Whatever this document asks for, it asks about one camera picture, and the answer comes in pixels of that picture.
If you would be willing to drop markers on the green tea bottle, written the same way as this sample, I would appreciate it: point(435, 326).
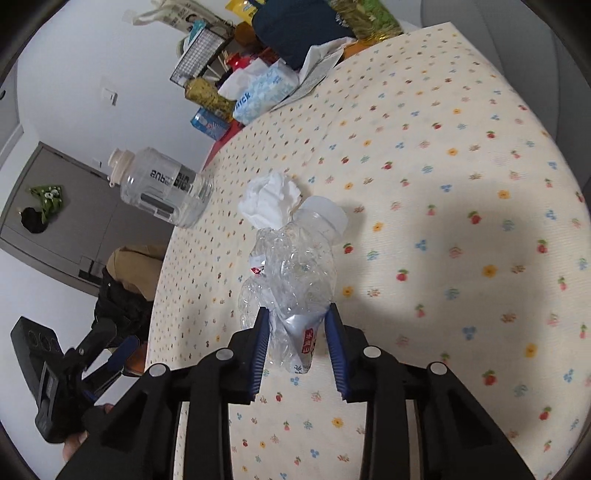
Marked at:
point(369, 20)

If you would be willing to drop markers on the crushed clear plastic bottle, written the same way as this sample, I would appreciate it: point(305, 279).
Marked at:
point(293, 276)

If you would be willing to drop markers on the large clear water jug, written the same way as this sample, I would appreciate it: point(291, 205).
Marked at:
point(160, 186)

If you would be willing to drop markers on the black wire mesh basket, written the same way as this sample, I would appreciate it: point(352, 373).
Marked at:
point(204, 47)

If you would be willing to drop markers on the yellow snack bag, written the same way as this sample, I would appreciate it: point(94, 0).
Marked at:
point(244, 9)

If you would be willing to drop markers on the blue tissue pack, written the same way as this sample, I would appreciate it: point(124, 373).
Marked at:
point(265, 92)

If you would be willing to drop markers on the navy blue lunch bag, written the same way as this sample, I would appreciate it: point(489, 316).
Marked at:
point(290, 28)

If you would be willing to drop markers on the beige tote bag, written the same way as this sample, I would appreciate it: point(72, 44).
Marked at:
point(180, 15)

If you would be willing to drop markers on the yellow tea bottle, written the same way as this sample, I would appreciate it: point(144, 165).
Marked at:
point(203, 93)

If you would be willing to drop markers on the person's left hand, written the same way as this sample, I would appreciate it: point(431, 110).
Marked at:
point(72, 444)

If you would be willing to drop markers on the brown jacket on chair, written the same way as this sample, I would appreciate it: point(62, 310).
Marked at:
point(137, 268)

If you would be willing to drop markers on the floral patterned tablecloth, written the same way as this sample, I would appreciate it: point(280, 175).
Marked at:
point(468, 238)

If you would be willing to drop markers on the blue drink can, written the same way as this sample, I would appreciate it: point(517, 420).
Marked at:
point(209, 124)

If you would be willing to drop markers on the crumpled white tissue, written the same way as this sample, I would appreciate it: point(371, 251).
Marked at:
point(269, 200)

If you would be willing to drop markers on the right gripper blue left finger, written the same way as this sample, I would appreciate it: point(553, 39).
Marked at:
point(259, 337)

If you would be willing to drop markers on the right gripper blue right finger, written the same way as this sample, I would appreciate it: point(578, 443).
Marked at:
point(338, 345)

